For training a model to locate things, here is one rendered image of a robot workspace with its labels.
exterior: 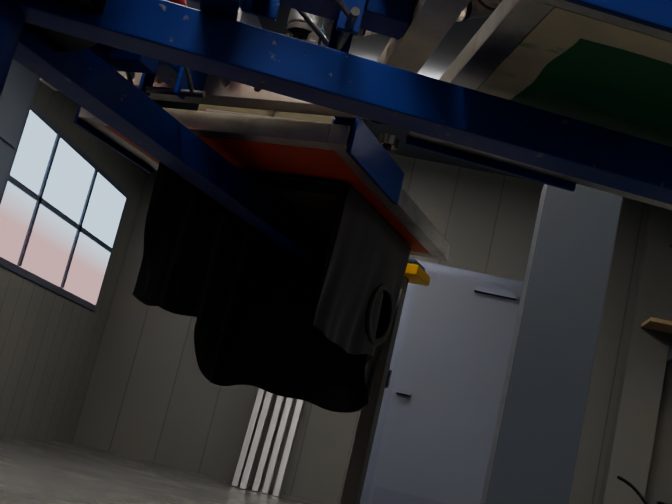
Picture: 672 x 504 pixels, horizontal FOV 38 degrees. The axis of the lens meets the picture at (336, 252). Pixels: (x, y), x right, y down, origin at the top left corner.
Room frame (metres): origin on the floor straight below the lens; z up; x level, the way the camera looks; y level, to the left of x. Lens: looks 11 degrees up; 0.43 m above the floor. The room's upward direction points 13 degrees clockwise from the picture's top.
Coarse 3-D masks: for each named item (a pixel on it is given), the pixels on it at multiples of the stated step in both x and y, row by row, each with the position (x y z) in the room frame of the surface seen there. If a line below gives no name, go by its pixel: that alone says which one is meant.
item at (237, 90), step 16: (160, 80) 1.73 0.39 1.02; (208, 80) 1.67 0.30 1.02; (224, 80) 1.67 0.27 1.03; (160, 96) 1.74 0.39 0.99; (176, 96) 1.72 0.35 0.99; (208, 96) 1.67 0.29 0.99; (224, 96) 1.66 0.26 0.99; (240, 96) 1.64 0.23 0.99; (256, 96) 1.63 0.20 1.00; (272, 96) 1.62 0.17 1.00; (304, 112) 1.64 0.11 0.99; (320, 112) 1.62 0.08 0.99; (336, 112) 1.60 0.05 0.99
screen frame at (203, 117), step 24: (96, 120) 1.86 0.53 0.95; (192, 120) 1.77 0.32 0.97; (216, 120) 1.75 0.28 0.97; (240, 120) 1.73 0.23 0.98; (264, 120) 1.71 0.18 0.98; (288, 120) 1.69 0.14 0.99; (120, 144) 2.00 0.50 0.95; (288, 144) 1.72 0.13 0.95; (312, 144) 1.69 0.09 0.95; (336, 144) 1.65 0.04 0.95; (360, 168) 1.77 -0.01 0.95; (408, 216) 2.04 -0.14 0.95; (432, 240) 2.22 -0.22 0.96
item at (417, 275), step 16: (416, 272) 2.51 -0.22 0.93; (400, 304) 2.58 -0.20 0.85; (384, 352) 2.57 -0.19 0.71; (384, 368) 2.57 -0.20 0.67; (384, 384) 2.59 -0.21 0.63; (368, 416) 2.58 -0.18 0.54; (368, 432) 2.57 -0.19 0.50; (352, 448) 2.59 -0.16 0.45; (368, 448) 2.58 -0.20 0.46; (352, 464) 2.58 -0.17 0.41; (352, 480) 2.58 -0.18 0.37; (352, 496) 2.57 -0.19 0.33
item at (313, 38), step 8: (288, 24) 1.96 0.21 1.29; (296, 24) 1.94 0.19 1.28; (304, 24) 1.94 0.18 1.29; (288, 32) 1.98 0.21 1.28; (296, 32) 1.97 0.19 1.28; (304, 32) 1.96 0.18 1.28; (312, 32) 1.95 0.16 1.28; (304, 40) 1.96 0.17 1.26; (312, 40) 1.95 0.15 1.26; (320, 40) 1.96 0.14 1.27
